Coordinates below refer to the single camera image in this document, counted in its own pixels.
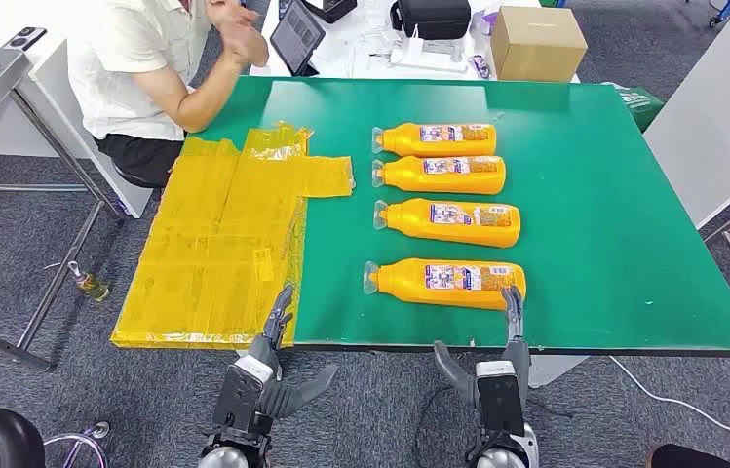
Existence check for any black stool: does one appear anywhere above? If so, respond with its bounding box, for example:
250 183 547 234
110 160 167 192

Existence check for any clear bag with purple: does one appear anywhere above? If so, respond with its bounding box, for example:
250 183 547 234
471 6 503 37

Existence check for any orange detergent bottle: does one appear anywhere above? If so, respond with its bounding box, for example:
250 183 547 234
371 123 499 159
373 198 522 250
371 155 508 196
362 257 528 312

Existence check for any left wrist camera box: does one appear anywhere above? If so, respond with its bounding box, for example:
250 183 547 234
211 354 275 436

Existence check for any chrome caster frame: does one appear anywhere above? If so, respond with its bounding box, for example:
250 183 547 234
43 421 112 468

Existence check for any small glass bottle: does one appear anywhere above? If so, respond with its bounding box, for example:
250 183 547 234
67 259 111 303

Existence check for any black smartphone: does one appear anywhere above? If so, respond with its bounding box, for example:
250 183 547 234
2 26 49 53

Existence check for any black carry bag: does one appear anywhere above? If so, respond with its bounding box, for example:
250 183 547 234
389 0 473 42

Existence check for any brown cardboard box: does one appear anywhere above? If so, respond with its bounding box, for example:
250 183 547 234
489 5 590 85

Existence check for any person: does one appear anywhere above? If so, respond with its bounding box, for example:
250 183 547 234
647 444 730 468
67 0 271 190

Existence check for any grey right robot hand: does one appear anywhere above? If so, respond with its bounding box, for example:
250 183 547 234
433 285 532 410

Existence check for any white table leg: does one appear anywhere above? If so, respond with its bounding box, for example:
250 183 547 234
521 355 592 390

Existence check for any black flat device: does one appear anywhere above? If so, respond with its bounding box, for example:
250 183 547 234
301 0 360 25

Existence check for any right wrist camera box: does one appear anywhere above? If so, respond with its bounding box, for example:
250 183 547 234
475 360 528 439

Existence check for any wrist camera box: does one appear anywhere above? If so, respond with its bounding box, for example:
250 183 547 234
211 354 275 436
475 360 528 439

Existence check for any large white table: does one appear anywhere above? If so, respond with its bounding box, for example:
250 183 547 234
641 3 730 231

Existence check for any black tablet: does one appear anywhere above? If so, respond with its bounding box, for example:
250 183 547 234
268 0 327 78

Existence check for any person's left hand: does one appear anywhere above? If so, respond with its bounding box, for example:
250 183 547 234
205 0 261 28

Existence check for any person's right hand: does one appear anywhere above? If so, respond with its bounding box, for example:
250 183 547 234
220 22 270 69

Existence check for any white floor cable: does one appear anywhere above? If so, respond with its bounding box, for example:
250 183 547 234
608 356 730 449

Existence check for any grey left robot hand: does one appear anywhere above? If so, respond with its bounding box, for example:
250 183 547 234
247 285 339 421

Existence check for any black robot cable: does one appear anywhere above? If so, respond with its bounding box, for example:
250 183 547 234
413 386 469 468

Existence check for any yellow taped cardboard mat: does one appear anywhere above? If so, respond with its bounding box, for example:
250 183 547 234
109 121 357 351

